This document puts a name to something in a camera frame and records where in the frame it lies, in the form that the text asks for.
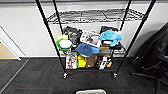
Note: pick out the dark blue cap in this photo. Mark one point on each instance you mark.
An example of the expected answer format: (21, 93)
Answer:
(86, 50)

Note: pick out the black and white package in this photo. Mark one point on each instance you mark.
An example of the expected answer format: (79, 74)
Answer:
(104, 62)

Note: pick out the green and white bowl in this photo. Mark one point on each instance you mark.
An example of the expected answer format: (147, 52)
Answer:
(64, 45)

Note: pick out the black office chair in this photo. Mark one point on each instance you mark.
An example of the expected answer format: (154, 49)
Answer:
(155, 53)

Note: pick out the glossy black bag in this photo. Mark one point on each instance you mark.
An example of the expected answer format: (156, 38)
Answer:
(72, 34)

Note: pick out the small yellow item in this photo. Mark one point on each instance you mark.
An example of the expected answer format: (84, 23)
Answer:
(62, 37)

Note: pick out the white door frame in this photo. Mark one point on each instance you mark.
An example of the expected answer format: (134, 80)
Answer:
(13, 46)

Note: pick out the white printed magazine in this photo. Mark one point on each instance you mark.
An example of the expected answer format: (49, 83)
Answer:
(90, 38)

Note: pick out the small brown box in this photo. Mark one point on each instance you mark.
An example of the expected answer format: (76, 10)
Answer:
(91, 61)

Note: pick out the box with face picture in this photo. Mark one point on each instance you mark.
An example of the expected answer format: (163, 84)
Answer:
(71, 61)

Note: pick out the plain black bag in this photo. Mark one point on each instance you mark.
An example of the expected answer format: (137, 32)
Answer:
(108, 28)

